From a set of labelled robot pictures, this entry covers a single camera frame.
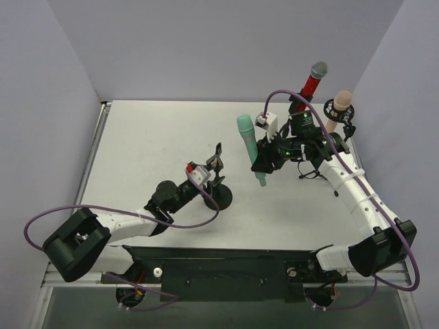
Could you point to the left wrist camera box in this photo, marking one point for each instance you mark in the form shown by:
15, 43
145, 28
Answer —
197, 174

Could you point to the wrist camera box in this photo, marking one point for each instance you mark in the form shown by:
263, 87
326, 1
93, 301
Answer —
269, 123
197, 174

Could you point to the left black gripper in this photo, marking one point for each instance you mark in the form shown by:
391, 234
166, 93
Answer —
211, 178

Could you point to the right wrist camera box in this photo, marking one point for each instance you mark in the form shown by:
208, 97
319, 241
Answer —
269, 123

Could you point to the black tripod shock-mount stand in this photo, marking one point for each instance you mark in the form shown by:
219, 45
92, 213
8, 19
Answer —
344, 131

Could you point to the pink microphone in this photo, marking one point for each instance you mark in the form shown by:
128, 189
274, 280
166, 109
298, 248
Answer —
341, 103

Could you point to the red glitter microphone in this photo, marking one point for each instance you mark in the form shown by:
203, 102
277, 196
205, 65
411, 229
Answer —
318, 71

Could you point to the aluminium rail frame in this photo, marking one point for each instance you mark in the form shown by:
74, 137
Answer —
397, 274

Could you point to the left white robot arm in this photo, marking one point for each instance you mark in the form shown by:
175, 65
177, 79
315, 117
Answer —
83, 242

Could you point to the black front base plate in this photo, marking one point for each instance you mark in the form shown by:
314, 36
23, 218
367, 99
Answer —
230, 275

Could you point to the teal microphone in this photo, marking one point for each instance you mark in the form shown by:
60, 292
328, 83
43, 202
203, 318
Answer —
245, 128

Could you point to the black round-base clip stand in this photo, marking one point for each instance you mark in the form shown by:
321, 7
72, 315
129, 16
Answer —
297, 105

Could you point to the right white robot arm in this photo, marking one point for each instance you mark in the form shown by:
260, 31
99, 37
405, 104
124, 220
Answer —
384, 239

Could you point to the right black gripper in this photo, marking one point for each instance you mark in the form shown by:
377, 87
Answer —
262, 161

